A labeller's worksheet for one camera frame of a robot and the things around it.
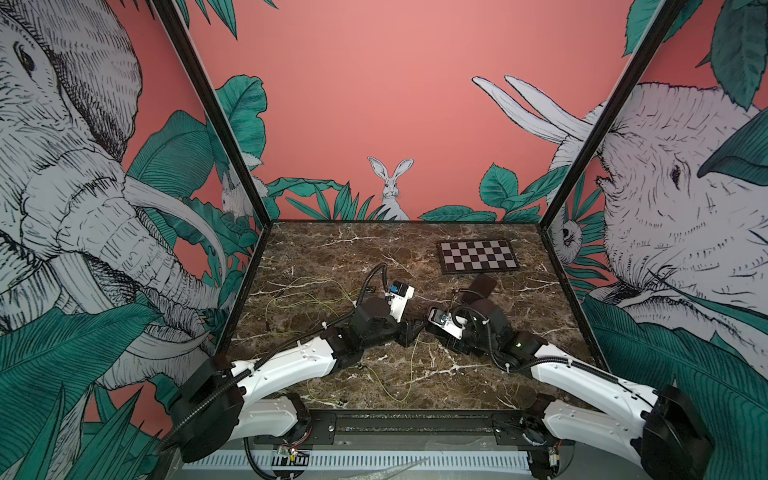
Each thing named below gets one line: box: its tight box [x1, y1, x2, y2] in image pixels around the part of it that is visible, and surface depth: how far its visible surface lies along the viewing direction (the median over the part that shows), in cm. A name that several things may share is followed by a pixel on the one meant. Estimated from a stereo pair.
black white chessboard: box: [437, 239, 521, 275], surface depth 109 cm
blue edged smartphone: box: [462, 275, 497, 304], surface depth 106 cm
